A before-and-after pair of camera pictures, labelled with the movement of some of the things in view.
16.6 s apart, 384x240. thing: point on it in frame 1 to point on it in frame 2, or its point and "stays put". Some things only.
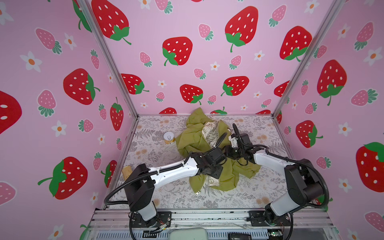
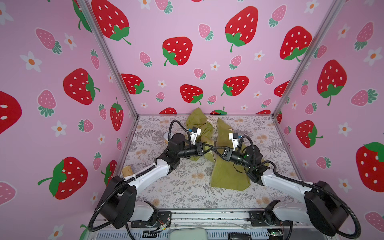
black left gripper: x=219 y=168 to x=197 y=149
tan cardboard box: x=127 y=170 stays put
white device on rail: x=196 y=233 stays put
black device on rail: x=239 y=236 stays put
